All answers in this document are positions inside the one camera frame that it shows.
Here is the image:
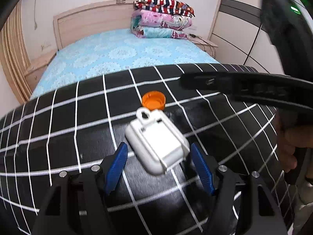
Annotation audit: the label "white grey sliding wardrobe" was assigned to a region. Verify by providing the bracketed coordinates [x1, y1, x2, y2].
[210, 0, 283, 74]

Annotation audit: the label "white sleeve right forearm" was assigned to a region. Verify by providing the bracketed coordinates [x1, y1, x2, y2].
[292, 177, 312, 234]

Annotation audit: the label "black cables on nightstand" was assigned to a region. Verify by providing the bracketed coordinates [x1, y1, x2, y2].
[187, 32, 218, 57]

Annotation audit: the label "striped red blue blanket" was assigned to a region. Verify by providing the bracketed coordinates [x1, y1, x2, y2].
[134, 0, 195, 18]

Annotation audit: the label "white plastic case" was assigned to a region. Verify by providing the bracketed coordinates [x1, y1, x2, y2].
[125, 107, 190, 176]

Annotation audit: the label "pink floral folded quilt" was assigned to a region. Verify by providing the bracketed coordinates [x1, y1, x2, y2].
[130, 10, 192, 39]

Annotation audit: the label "beige striped curtain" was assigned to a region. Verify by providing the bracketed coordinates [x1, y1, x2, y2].
[1, 1, 32, 103]

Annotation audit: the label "person right hand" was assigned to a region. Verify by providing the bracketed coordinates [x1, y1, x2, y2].
[275, 112, 312, 172]

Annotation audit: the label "wooden bed headboard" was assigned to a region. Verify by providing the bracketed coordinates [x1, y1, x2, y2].
[53, 0, 134, 50]

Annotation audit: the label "black white grid mat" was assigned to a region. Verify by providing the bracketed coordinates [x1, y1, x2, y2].
[1, 63, 298, 234]

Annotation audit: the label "wooden nightstand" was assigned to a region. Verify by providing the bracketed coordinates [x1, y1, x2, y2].
[24, 49, 57, 92]

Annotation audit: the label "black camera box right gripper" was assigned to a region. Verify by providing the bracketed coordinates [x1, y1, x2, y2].
[260, 0, 312, 82]

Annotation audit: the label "orange bottle cap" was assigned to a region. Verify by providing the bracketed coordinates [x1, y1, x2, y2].
[142, 91, 166, 111]

